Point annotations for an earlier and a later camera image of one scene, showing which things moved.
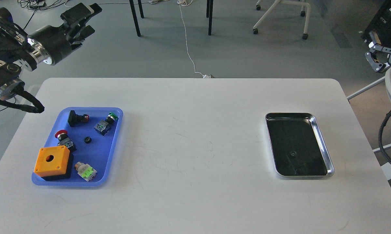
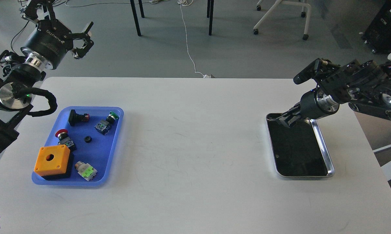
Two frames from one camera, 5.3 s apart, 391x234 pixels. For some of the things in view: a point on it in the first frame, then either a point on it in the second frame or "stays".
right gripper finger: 376,65 to 314,104
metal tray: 298,132 stays
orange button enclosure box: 52,161 stays
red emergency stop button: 64,140 stays
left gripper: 50,44 to 50,40
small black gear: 87,140 stays
